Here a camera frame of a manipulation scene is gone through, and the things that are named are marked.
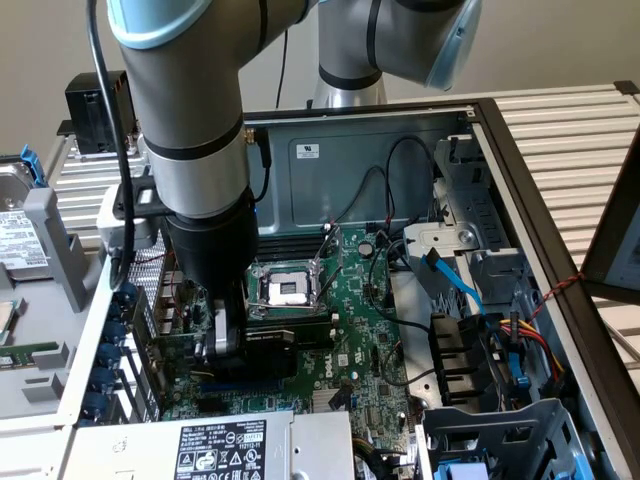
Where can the black plastic fan shroud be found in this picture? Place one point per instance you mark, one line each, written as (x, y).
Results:
(455, 360)

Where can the low profile nvidia graphics card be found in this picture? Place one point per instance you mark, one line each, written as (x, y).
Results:
(270, 357)

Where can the grey power supply unit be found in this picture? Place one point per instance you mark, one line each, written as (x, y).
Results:
(125, 450)

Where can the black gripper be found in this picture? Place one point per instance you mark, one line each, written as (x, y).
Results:
(215, 250)

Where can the blue card retention clip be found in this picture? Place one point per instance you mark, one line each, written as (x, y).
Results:
(95, 405)
(116, 332)
(129, 294)
(107, 356)

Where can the silver green CPU chip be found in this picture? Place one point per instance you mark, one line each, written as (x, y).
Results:
(7, 320)

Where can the ribbed chipset heatsink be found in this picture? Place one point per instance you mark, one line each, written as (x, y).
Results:
(331, 399)

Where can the green motherboard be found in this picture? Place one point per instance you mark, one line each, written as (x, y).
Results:
(360, 310)

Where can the grey plastic parts rack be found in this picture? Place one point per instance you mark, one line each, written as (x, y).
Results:
(45, 225)

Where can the blue disk caddy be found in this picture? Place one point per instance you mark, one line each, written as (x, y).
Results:
(34, 165)

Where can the silver hard disk drive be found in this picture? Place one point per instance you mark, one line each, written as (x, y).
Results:
(20, 235)

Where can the metal disk bay cage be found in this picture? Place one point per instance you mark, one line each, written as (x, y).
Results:
(500, 425)

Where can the open grey PC case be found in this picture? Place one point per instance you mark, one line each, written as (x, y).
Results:
(350, 175)

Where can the metal socket cover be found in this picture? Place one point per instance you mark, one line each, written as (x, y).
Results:
(316, 272)

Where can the silver coin battery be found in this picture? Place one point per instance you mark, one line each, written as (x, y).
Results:
(366, 248)

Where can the black box device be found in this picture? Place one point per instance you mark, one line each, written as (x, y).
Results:
(95, 115)

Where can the black RAM slot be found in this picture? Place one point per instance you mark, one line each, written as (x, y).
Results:
(290, 238)
(290, 250)
(290, 256)
(290, 244)

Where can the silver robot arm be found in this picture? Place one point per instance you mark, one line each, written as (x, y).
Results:
(190, 100)

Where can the black framed monitor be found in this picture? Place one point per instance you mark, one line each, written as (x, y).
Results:
(600, 250)

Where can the white case label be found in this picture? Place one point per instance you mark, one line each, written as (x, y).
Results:
(308, 151)

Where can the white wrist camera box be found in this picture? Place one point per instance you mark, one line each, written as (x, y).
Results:
(107, 225)

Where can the green RAM stick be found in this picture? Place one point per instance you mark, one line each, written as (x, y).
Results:
(25, 351)

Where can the CPU socket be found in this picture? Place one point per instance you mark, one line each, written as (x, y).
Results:
(285, 290)

